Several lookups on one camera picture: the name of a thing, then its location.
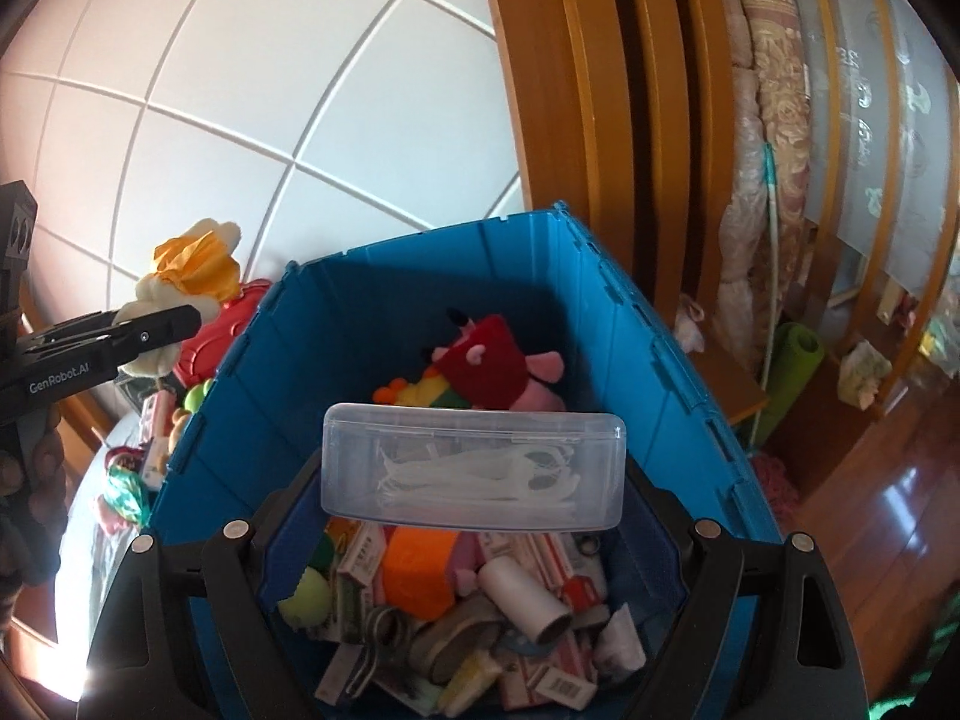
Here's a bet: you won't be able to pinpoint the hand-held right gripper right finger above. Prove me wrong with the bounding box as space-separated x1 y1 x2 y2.
622 456 872 720

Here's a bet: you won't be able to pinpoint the clear plastic floss pick box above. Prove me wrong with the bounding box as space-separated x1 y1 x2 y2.
321 403 627 533

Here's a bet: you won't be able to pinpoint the crumpled pale cloth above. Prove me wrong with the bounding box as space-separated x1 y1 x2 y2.
837 339 895 411

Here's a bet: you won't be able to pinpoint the red toy bag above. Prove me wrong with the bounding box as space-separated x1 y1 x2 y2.
172 279 275 391

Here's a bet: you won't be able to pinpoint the pink pig plush toy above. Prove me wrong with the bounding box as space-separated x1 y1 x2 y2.
431 307 569 413

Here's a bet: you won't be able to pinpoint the rainbow plush toy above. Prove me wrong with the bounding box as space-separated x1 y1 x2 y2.
373 367 475 410

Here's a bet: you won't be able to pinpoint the teal handled mop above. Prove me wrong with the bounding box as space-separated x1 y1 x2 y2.
744 141 805 530

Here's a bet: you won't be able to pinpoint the pile of small medicine boxes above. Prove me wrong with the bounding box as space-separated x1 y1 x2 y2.
315 517 647 717

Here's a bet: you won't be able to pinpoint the frosted glass door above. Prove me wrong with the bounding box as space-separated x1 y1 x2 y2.
772 0 960 305

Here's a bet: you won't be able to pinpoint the person's left hand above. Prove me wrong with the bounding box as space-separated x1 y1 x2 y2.
0 405 72 593

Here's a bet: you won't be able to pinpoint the wooden door frame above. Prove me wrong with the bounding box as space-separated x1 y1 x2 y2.
474 0 772 428

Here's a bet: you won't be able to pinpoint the yellow white plush toy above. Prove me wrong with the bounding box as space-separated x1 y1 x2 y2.
116 219 242 380

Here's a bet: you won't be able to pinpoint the grey scissors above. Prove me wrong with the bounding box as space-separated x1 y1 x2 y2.
346 606 425 704

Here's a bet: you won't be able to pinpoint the yellow green soft ball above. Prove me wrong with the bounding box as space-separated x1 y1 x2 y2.
279 566 335 632

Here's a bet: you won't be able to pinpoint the pink white box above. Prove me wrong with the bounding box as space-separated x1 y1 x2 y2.
141 388 178 485

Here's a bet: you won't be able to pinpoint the green yoga mat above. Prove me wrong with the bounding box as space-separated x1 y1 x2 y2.
752 321 826 452

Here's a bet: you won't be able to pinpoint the grey tape roll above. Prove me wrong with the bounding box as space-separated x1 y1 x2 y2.
409 600 508 685

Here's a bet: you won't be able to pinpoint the blue plastic crate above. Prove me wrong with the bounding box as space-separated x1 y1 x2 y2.
139 201 785 720

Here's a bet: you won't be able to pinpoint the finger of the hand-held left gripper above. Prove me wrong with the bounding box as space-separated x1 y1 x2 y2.
105 304 203 372

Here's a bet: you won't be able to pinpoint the green shiny wrapper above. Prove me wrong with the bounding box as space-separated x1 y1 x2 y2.
103 461 152 527

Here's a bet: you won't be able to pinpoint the white plastic bag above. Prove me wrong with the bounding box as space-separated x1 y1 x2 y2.
670 292 710 355

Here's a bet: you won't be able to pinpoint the white paper roll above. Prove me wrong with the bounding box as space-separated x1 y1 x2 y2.
478 555 575 646

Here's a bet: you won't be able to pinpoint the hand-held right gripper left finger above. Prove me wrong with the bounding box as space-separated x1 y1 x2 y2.
86 450 331 720

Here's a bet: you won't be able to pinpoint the rolled patterned carpet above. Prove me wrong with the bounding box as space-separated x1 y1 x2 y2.
712 0 817 380

